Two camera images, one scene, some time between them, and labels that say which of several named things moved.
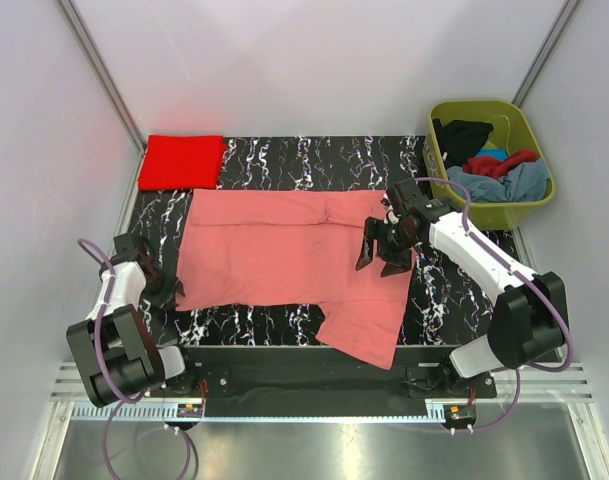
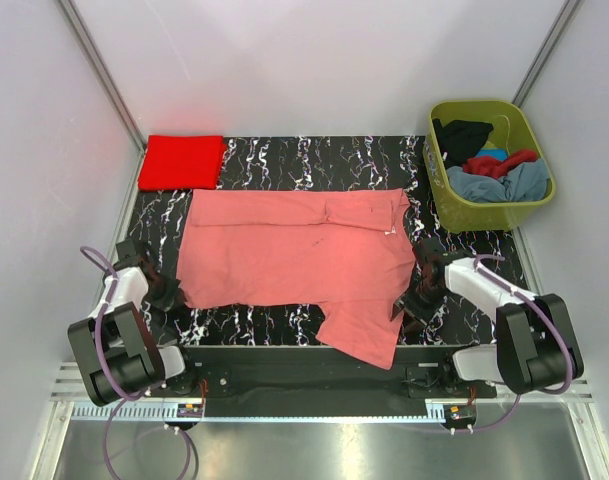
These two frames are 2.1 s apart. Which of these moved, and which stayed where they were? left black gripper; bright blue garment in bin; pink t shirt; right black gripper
Moved: right black gripper
Stayed: pink t shirt; left black gripper; bright blue garment in bin
